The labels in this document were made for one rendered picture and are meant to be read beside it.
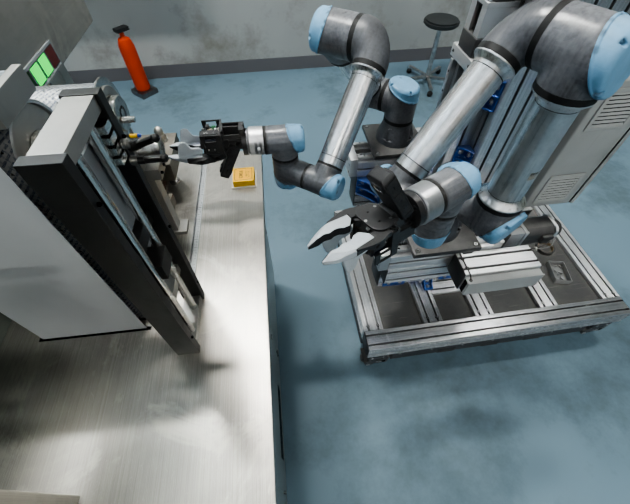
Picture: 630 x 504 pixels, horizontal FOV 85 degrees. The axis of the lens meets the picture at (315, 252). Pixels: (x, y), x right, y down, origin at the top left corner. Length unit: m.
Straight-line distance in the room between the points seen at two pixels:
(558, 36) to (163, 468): 1.05
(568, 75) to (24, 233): 0.94
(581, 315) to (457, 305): 0.57
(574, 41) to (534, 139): 0.18
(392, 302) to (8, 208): 1.45
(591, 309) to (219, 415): 1.74
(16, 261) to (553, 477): 1.92
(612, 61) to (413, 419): 1.44
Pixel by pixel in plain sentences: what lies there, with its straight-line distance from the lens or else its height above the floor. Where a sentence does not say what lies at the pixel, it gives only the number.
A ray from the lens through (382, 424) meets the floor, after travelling 1.72.
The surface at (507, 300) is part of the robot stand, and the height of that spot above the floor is 0.21.
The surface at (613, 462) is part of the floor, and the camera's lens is 2.09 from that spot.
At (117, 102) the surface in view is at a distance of 0.91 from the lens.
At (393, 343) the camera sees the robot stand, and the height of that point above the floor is 0.23.
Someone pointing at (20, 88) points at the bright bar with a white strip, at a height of 1.44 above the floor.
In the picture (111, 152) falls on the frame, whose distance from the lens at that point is 0.59.
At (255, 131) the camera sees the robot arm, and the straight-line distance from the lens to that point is 0.96.
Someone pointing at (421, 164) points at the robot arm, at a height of 1.19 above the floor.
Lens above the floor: 1.67
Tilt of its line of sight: 53 degrees down
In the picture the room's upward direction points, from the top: straight up
